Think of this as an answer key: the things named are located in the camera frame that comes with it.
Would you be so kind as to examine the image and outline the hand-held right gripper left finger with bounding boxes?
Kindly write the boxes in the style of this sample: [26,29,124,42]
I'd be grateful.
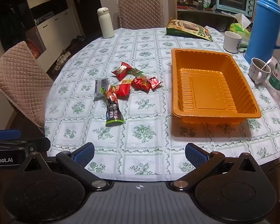
[17,142,111,191]

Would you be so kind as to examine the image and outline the long dark snack packet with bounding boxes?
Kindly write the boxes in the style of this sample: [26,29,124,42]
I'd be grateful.
[100,87,125,127]

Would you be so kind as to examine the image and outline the white paper cup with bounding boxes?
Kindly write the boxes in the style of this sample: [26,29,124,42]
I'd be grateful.
[223,31,242,53]

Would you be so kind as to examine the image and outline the red candy packet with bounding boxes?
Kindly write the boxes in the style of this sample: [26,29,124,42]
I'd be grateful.
[131,77,152,91]
[147,77,163,90]

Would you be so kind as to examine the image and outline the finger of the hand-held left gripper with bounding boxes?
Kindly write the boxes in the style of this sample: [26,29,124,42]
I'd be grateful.
[0,129,22,141]
[0,137,51,156]

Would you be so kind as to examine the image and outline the dark hanging coat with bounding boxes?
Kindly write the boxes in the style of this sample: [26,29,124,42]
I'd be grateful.
[0,0,27,49]

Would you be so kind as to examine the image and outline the orange plastic tray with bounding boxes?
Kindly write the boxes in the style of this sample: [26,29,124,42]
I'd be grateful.
[171,48,262,125]

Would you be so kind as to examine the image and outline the green brown candy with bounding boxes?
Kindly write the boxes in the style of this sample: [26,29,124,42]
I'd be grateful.
[128,68,144,77]

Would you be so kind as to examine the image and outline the floral tablecloth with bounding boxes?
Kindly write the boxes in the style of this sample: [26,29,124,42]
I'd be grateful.
[44,27,280,175]

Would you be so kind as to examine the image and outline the sunflower seed bag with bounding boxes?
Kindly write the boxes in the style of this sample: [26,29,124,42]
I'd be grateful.
[166,19,213,42]

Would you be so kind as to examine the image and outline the silver black snack packet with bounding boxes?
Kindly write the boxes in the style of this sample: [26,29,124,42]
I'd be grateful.
[94,78,111,97]

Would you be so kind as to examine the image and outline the white cabinet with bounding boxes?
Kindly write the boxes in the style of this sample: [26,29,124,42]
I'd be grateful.
[23,0,81,59]

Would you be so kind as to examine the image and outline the white thermos bottle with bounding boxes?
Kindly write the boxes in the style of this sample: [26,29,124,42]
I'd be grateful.
[97,7,115,39]

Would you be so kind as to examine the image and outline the orange red snack packet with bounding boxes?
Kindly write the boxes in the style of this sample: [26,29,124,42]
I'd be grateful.
[110,84,131,98]

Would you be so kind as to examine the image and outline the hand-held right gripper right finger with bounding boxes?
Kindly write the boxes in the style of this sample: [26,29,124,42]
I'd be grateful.
[170,142,263,191]

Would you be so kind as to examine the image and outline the plastic water bottle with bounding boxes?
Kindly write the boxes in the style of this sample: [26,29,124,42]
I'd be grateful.
[268,43,280,91]

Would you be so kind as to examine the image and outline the white slippers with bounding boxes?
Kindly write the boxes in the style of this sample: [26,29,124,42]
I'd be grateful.
[55,50,71,70]

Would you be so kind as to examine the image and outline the red packet with brown picture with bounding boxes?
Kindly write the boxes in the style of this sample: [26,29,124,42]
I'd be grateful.
[111,62,133,81]

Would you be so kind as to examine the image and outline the metal spoon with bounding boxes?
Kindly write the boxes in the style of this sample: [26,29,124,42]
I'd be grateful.
[259,58,273,71]

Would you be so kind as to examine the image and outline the quilted beige covered chair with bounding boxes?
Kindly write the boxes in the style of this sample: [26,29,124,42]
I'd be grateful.
[0,41,54,127]
[117,0,165,29]

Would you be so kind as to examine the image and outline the floral cup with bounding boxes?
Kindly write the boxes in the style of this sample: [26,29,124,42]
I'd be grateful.
[248,57,271,84]

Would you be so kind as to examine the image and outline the wooden shelf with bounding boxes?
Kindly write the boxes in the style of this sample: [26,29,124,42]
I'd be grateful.
[168,0,242,32]

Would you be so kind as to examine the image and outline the dark door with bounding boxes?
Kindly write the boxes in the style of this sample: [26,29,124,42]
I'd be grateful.
[72,0,102,36]

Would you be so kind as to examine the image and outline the green tissue pack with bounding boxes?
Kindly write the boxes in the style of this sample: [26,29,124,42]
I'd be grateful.
[229,13,252,46]

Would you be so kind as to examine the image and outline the blue thermos jug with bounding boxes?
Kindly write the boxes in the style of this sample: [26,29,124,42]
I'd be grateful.
[245,0,280,64]

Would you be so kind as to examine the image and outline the dark shoes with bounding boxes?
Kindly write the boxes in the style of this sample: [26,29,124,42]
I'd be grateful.
[70,35,85,48]

